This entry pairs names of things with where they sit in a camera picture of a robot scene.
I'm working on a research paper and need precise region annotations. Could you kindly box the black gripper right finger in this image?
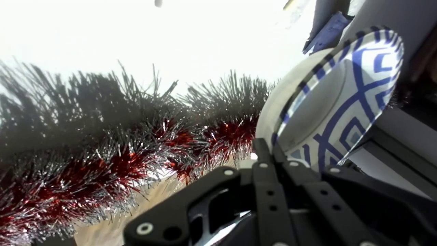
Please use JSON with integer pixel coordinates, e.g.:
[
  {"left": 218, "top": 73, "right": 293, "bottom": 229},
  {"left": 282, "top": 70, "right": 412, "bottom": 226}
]
[{"left": 271, "top": 144, "right": 437, "bottom": 246}]

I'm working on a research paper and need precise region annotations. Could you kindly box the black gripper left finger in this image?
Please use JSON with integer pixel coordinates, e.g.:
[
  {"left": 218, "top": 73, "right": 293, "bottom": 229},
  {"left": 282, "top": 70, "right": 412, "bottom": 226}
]
[{"left": 121, "top": 139, "right": 293, "bottom": 246}]

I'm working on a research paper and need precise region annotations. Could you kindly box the blue patterned bowl with chips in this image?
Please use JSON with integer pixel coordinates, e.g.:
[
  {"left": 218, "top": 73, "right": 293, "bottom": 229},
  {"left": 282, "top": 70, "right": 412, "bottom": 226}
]
[{"left": 254, "top": 27, "right": 406, "bottom": 176}]

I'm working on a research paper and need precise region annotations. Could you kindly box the red silver tinsel garland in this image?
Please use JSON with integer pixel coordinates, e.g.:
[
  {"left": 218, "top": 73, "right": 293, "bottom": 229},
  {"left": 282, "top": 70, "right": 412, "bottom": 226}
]
[{"left": 0, "top": 61, "right": 274, "bottom": 244}]

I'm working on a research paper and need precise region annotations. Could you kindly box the small plastic cup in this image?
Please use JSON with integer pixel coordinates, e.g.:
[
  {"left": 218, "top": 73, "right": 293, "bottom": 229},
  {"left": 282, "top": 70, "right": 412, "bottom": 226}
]
[{"left": 301, "top": 12, "right": 352, "bottom": 55}]

